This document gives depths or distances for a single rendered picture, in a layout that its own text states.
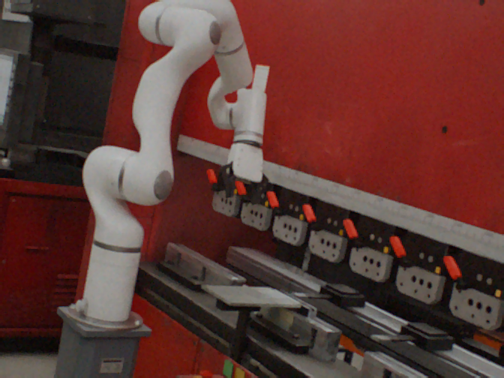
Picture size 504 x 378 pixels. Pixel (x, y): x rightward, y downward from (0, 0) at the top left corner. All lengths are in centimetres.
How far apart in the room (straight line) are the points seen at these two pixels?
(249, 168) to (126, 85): 110
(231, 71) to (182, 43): 30
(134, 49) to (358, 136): 120
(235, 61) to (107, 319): 77
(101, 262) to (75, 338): 20
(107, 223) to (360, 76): 91
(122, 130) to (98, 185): 131
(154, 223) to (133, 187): 142
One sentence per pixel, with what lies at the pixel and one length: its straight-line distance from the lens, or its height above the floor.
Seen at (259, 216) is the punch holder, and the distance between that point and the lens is 288.
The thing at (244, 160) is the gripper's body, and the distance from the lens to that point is 244.
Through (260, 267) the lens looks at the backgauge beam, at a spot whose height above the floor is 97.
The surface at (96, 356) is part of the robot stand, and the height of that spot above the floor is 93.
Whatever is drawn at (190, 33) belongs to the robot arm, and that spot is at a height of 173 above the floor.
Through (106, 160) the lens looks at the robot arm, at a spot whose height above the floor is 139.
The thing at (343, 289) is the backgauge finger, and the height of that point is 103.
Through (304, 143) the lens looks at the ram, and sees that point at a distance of 273.
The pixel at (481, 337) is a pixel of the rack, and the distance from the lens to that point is 436.
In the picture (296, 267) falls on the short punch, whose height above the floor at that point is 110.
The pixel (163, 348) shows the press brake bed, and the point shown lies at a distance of 319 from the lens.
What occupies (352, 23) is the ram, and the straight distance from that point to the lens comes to 264.
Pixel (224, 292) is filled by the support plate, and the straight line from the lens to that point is 266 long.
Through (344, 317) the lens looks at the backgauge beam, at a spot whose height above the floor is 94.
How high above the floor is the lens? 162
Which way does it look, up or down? 7 degrees down
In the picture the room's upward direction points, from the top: 11 degrees clockwise
